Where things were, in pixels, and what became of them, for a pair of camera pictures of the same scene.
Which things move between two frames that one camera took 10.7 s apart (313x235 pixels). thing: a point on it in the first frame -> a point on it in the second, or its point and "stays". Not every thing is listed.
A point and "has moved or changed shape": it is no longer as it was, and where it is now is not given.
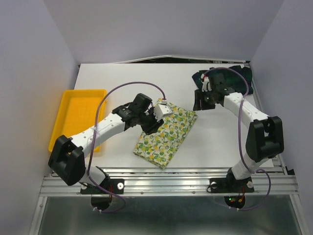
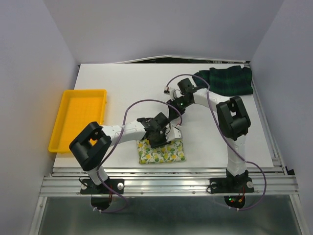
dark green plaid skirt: x=237 y=77 stays
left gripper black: x=155 y=125 -> x=163 y=142
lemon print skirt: x=157 y=147 has moved or changed shape
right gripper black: x=198 y=94 -> x=173 y=113
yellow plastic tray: x=78 y=111 stays
